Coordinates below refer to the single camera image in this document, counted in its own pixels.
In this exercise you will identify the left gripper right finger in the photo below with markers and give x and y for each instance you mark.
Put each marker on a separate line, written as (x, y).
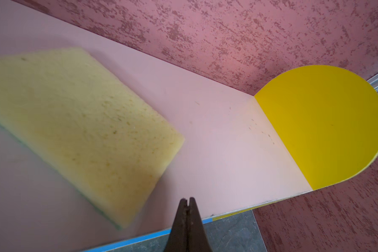
(196, 236)

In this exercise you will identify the blue lower shelf board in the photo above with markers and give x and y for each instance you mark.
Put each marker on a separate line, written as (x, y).
(119, 244)

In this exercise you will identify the green scrub sponge dark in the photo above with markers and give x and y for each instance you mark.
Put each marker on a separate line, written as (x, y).
(86, 124)

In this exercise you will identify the yellow shelf unit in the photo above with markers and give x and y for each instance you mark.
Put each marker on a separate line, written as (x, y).
(327, 118)

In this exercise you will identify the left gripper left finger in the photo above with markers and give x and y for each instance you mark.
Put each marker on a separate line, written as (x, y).
(178, 241)

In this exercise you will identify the pink upper shelf board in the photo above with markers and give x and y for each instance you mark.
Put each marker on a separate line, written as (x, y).
(232, 158)

